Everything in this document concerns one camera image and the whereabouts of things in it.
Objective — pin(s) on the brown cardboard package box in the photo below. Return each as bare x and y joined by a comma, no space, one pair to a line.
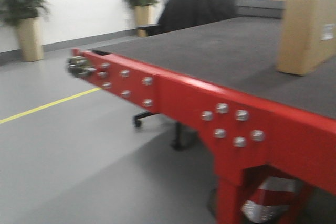
307,36

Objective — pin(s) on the black office chair base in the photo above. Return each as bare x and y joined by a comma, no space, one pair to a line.
137,119

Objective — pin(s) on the red white striped cone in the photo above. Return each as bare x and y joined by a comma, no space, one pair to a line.
271,199

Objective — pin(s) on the left potted green plant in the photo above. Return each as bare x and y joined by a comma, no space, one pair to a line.
23,16

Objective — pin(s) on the red metal conveyor frame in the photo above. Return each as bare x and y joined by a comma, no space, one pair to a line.
251,138

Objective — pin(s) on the grey raised conveyor side rail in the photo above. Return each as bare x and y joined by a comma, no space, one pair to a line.
260,8

